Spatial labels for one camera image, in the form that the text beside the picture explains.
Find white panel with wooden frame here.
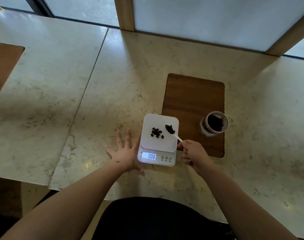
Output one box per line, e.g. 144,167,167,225
113,0,304,57

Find coffee beans in jar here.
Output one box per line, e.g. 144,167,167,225
207,114,225,132

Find glass jar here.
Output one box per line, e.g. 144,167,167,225
198,111,229,137

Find white digital kitchen scale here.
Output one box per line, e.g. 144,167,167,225
137,113,179,167

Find pile of loose coffee beans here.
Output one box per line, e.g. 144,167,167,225
150,127,165,139

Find person's black clothing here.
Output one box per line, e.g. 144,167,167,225
92,196,233,240

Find black window frame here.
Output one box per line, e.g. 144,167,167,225
0,0,120,29

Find white plastic spoon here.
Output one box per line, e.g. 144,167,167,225
165,124,184,143

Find brown wooden board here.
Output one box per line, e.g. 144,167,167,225
161,73,225,158
0,41,25,104

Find person's right hand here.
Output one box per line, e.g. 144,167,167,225
177,139,210,173

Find person's right forearm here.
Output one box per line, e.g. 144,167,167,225
195,161,299,240

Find person's left forearm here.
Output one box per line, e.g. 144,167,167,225
0,160,135,240

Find person's left hand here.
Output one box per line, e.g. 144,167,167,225
105,129,145,176

